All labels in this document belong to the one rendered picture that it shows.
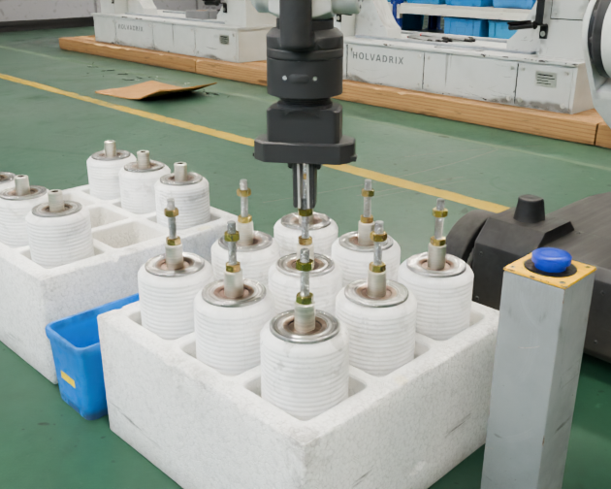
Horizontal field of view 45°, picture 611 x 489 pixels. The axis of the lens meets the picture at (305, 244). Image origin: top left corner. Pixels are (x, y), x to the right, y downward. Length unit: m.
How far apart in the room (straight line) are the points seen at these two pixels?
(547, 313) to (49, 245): 0.74
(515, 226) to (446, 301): 0.36
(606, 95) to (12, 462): 0.97
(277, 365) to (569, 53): 2.35
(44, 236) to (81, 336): 0.16
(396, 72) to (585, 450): 2.48
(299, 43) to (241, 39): 3.37
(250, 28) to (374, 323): 3.46
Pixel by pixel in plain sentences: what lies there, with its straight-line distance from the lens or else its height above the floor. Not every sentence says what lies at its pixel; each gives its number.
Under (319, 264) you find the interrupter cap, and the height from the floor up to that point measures 0.25.
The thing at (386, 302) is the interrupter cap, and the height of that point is 0.25.
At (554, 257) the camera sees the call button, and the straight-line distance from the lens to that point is 0.80.
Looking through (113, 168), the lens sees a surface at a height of 0.24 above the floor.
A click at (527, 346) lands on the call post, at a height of 0.23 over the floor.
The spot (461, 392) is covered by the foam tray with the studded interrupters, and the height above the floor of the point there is 0.12.
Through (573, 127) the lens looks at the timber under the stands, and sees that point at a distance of 2.82.
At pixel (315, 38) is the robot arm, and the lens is 0.82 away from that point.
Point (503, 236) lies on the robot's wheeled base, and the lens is 1.24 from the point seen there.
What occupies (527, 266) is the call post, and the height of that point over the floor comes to 0.31.
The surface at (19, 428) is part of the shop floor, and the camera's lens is 1.14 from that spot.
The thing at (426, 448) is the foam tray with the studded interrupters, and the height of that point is 0.07.
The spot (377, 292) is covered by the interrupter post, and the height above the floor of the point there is 0.26.
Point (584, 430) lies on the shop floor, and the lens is 1.13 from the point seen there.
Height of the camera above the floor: 0.62
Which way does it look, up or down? 21 degrees down
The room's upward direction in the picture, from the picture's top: straight up
